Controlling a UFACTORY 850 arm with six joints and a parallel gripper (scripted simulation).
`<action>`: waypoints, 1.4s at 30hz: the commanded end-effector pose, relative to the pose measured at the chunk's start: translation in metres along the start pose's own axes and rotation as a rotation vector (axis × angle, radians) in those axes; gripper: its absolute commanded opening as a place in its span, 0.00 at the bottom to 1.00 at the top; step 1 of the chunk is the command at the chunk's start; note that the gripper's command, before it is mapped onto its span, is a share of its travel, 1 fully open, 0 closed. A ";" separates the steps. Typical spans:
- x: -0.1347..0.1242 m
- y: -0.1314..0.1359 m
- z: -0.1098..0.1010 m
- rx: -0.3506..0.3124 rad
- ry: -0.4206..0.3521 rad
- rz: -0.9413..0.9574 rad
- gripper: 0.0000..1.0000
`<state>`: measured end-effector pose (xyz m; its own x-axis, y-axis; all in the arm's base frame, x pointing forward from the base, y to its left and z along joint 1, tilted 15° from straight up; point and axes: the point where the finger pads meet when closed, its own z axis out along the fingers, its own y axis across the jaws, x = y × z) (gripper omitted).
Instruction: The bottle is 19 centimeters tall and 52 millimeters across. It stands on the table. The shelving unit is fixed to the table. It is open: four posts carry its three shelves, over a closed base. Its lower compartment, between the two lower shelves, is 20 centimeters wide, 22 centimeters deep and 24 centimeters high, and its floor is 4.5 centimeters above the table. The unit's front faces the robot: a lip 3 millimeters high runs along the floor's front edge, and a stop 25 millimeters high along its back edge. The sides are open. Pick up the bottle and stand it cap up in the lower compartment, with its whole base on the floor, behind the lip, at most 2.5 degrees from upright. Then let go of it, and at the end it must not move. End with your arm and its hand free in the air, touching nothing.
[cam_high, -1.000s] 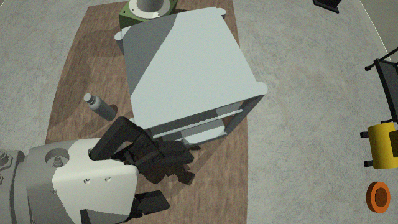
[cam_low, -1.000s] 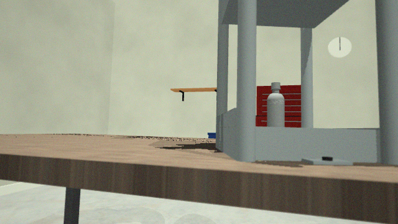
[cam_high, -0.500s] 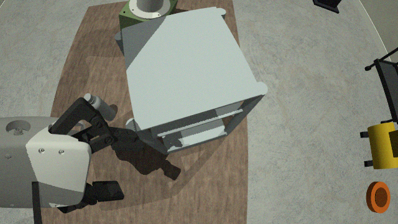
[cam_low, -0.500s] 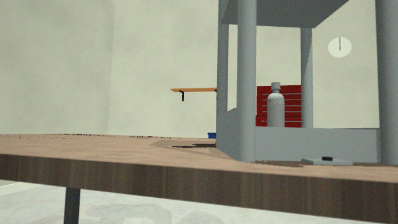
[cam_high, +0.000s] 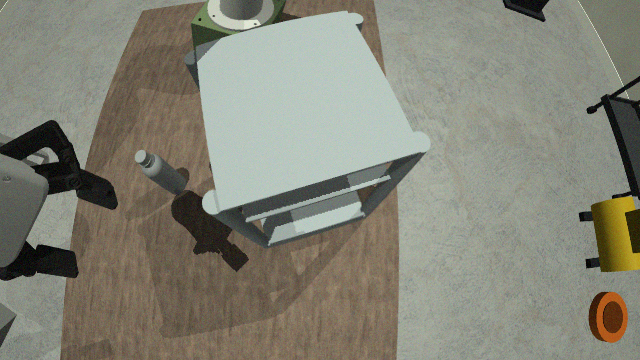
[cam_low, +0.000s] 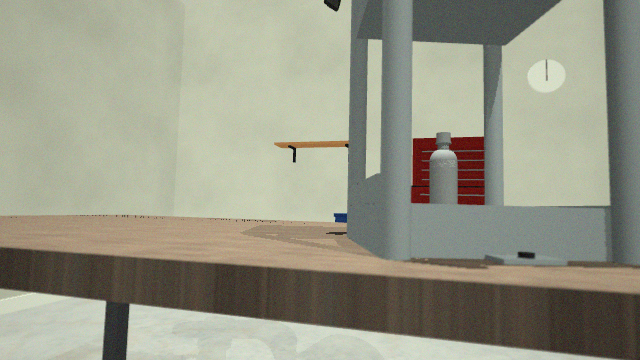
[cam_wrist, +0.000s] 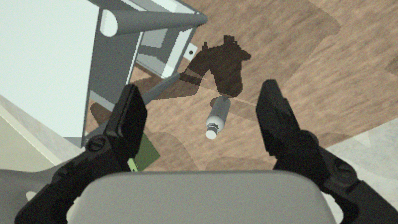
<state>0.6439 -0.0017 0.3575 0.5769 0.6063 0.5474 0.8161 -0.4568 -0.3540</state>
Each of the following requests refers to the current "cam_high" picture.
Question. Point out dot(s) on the grey bottle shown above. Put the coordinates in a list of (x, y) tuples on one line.
[(159, 171)]

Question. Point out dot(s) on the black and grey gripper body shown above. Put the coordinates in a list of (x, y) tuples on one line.
[(22, 195)]

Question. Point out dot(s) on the pale grey shelving unit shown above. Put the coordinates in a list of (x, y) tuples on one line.
[(296, 110)]

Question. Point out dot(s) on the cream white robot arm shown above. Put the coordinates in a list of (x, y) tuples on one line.
[(232, 15)]

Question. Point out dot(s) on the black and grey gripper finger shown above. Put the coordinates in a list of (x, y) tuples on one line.
[(88, 186), (45, 259)]

